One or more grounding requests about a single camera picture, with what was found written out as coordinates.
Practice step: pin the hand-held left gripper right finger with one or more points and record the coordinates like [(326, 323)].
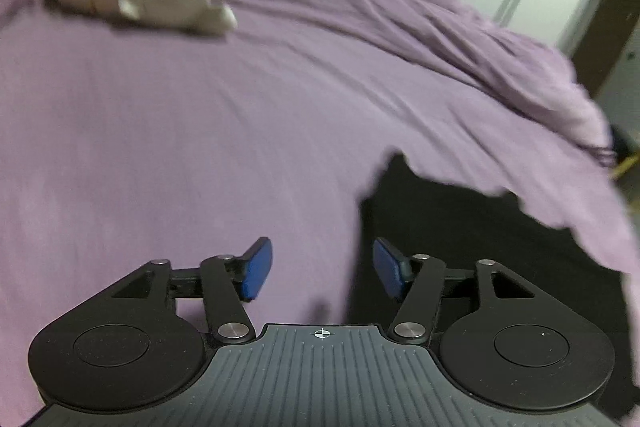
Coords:
[(387, 269)]

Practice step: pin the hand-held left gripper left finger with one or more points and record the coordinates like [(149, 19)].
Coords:
[(259, 269)]

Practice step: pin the black long-sleeve shirt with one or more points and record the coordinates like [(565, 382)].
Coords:
[(450, 252)]

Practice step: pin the purple blanket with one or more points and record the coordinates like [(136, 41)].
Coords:
[(200, 132)]

